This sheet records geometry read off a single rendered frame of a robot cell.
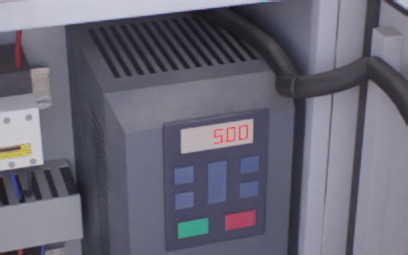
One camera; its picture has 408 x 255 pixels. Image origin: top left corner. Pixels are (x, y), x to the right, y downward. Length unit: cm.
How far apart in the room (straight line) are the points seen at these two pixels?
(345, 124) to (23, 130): 22
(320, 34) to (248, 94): 6
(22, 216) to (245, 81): 21
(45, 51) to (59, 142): 8
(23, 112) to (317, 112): 20
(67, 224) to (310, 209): 20
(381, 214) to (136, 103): 17
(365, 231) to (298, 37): 14
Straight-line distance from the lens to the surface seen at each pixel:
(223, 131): 60
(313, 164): 63
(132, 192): 60
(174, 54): 65
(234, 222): 64
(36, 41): 73
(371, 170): 59
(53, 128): 76
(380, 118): 58
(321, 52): 59
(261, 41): 64
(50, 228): 74
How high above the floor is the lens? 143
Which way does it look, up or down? 28 degrees down
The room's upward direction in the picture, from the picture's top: straight up
